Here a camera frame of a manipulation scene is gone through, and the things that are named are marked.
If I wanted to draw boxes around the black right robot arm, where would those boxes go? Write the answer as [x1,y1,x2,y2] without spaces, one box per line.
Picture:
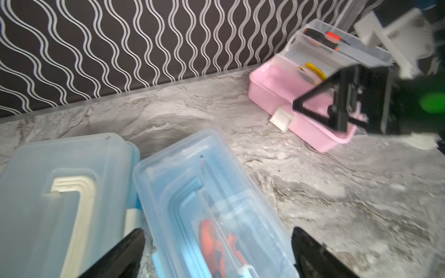
[292,1,445,150]

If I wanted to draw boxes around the light blue front toolbox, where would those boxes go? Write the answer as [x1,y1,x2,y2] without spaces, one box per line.
[133,129,298,278]

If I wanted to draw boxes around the pink toolbox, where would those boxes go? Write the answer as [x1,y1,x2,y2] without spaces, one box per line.
[248,20,394,152]

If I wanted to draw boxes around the turquoise back toolbox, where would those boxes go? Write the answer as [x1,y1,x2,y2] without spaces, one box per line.
[1,133,143,278]

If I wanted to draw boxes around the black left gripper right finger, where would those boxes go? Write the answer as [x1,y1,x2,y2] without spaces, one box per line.
[292,227,359,278]

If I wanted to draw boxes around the yellow handled pliers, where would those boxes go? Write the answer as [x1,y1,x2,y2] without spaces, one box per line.
[298,62,327,81]

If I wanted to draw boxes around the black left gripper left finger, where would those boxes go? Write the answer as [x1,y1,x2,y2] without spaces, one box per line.
[79,228,146,278]

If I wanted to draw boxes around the red small screwdriver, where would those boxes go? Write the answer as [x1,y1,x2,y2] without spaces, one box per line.
[326,31,350,45]

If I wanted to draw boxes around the black red screwdriver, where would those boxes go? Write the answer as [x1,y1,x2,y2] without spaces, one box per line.
[303,28,339,51]

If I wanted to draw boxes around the orange handled pliers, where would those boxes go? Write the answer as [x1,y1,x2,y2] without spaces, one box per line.
[199,220,248,278]

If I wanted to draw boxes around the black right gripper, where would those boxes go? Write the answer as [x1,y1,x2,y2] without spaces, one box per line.
[293,65,445,135]

